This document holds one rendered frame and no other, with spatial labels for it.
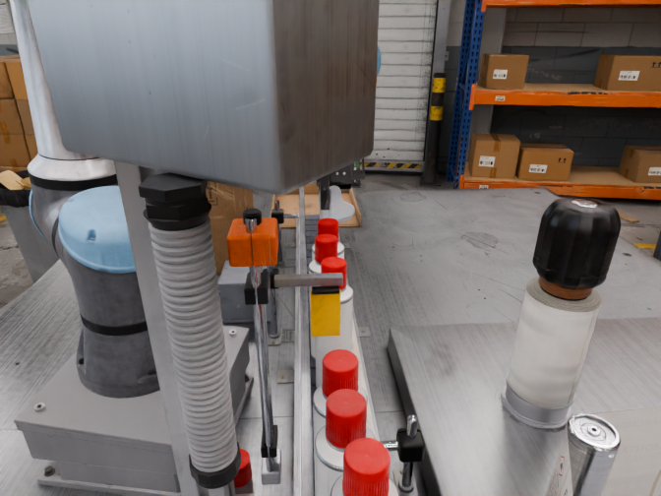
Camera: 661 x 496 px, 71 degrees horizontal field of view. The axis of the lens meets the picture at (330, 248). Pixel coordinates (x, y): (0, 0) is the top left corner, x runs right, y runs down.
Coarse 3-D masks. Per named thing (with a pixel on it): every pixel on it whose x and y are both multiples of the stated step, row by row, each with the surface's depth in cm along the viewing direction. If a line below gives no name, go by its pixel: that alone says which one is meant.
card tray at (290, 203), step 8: (312, 184) 160; (296, 192) 161; (304, 192) 161; (312, 192) 161; (344, 192) 162; (352, 192) 151; (272, 200) 144; (280, 200) 155; (288, 200) 155; (296, 200) 155; (304, 200) 155; (312, 200) 155; (344, 200) 155; (352, 200) 151; (272, 208) 140; (280, 208) 148; (288, 208) 148; (296, 208) 148; (312, 208) 148; (352, 216) 142; (360, 216) 134; (280, 224) 136; (288, 224) 136; (344, 224) 136; (352, 224) 136
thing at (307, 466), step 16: (304, 208) 112; (304, 224) 102; (304, 240) 95; (304, 256) 88; (304, 272) 83; (304, 288) 77; (304, 304) 73; (304, 320) 69; (304, 336) 65; (304, 352) 62; (304, 368) 59; (304, 384) 57; (304, 400) 54; (304, 416) 52; (304, 432) 50; (304, 448) 48; (304, 464) 46; (304, 480) 44
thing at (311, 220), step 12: (312, 216) 130; (312, 228) 121; (312, 240) 115; (312, 360) 73; (312, 372) 71; (312, 384) 68; (312, 396) 66; (312, 408) 64; (312, 420) 62; (312, 432) 60
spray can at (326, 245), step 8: (320, 240) 65; (328, 240) 65; (336, 240) 66; (320, 248) 65; (328, 248) 65; (336, 248) 66; (320, 256) 66; (328, 256) 65; (336, 256) 66; (312, 264) 67; (320, 264) 66; (312, 272) 66; (320, 272) 66; (312, 344) 72; (312, 352) 73
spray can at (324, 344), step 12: (324, 264) 59; (336, 264) 59; (348, 288) 61; (348, 300) 60; (348, 312) 60; (348, 324) 61; (336, 336) 61; (348, 336) 62; (324, 348) 62; (336, 348) 62; (348, 348) 63
